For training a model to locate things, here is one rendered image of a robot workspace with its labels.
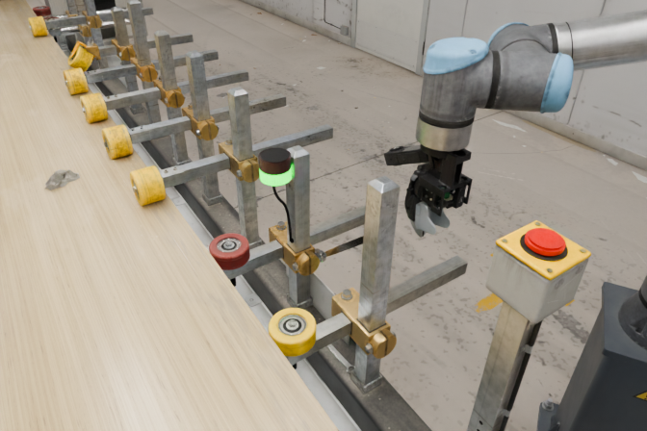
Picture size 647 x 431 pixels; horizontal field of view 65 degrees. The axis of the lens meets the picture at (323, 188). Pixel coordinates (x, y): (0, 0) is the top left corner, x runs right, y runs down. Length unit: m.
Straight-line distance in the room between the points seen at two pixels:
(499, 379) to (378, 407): 0.38
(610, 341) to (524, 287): 0.88
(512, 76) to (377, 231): 0.30
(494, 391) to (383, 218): 0.27
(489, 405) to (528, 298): 0.22
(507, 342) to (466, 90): 0.37
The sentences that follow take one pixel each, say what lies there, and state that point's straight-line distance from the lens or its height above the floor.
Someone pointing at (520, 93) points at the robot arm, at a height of 1.27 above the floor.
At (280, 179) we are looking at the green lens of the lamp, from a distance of 0.94.
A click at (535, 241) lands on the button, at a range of 0.58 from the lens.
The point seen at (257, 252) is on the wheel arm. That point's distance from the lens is 1.10.
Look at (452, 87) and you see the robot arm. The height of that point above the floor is 1.28.
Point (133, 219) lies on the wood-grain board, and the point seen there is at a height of 0.90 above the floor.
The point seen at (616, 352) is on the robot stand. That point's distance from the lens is 1.43.
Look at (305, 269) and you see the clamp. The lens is 1.08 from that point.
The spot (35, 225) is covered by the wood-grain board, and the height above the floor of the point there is 0.90.
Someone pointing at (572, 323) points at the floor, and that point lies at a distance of 2.36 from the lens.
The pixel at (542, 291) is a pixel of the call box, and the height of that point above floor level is 1.20.
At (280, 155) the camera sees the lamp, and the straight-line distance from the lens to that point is 0.94.
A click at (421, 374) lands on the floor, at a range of 2.00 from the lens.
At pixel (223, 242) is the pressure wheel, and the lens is 1.07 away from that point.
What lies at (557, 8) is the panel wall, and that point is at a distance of 3.73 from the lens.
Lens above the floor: 1.56
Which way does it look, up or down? 33 degrees down
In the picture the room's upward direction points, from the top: 1 degrees clockwise
